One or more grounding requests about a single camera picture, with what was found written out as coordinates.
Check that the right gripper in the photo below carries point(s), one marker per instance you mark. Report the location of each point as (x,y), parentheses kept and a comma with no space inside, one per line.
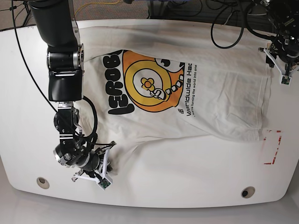
(95,165)

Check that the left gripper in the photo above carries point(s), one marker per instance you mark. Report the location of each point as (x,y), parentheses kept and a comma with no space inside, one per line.
(282,52)

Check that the white t-shirt with print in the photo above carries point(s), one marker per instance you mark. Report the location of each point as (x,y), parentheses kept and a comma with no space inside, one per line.
(151,82)

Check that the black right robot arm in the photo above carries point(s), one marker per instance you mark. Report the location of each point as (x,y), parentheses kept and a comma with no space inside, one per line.
(55,20)

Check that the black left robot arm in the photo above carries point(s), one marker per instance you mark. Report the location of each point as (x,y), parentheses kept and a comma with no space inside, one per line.
(283,15)

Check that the left table grommet hole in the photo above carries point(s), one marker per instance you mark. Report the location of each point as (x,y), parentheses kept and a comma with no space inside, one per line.
(42,183)

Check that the table grommet hole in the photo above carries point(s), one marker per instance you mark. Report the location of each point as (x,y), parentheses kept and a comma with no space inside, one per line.
(42,183)
(248,192)

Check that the red tape marking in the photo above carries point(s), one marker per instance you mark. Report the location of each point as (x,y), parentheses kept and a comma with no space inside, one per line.
(270,146)

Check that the right table grommet hole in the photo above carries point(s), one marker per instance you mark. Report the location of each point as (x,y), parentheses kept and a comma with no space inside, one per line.
(248,192)

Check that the black tripod stand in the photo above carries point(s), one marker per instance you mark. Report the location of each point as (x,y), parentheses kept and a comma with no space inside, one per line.
(28,12)

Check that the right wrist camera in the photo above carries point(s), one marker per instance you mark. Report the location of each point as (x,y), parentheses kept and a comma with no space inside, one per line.
(104,183)

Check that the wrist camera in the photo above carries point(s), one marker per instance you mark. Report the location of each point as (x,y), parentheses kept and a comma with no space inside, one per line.
(285,80)
(104,183)

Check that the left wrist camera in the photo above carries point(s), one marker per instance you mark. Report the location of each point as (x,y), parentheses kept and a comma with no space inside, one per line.
(285,80)

